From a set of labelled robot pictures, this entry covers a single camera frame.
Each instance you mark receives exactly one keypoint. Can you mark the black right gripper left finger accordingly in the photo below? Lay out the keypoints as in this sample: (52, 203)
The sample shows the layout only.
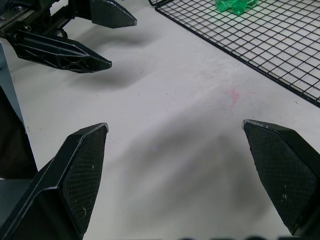
(75, 180)

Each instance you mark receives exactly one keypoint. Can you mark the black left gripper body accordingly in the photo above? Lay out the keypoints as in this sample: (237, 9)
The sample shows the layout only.
(37, 15)

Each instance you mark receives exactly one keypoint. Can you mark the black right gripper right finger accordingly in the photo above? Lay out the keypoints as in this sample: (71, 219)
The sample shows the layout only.
(280, 165)

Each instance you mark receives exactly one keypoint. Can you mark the green plastic object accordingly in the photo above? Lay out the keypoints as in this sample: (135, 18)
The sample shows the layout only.
(232, 5)

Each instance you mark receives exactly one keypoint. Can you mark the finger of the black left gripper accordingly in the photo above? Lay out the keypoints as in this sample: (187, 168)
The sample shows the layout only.
(57, 53)
(110, 12)

